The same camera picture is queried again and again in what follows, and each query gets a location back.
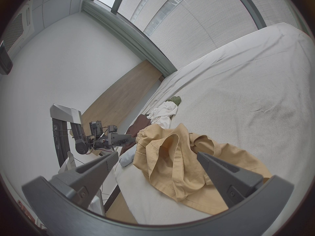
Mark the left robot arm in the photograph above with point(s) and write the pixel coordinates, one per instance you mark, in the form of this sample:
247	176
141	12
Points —
78	136

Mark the blue-green curtain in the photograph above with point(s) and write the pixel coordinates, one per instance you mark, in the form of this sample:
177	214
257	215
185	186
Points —
137	40

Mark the window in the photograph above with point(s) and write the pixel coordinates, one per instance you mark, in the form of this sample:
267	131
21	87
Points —
196	21

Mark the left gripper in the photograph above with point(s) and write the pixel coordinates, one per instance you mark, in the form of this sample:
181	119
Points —
102	144

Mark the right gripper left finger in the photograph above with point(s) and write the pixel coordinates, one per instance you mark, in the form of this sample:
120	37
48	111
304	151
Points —
81	183

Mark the white air conditioner vent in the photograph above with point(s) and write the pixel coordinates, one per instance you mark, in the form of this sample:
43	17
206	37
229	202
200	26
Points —
19	26

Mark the tan shorts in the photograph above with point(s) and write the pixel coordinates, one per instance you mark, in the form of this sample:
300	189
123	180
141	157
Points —
172	171

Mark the brown garment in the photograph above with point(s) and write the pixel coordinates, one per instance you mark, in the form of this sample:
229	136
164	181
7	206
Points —
140	124

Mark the pale blue garment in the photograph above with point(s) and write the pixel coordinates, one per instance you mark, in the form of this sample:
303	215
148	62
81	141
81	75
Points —
126	157

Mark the white garment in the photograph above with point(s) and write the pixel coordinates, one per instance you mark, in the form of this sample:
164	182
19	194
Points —
163	114

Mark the bed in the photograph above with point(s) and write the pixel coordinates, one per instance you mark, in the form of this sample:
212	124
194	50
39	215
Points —
233	95

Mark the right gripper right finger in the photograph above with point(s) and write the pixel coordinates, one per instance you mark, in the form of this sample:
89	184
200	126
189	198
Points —
228	181

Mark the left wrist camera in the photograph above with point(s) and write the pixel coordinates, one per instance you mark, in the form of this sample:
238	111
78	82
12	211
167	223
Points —
112	128

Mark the green garment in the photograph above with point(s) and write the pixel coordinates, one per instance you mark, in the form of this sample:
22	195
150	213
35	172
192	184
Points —
175	99

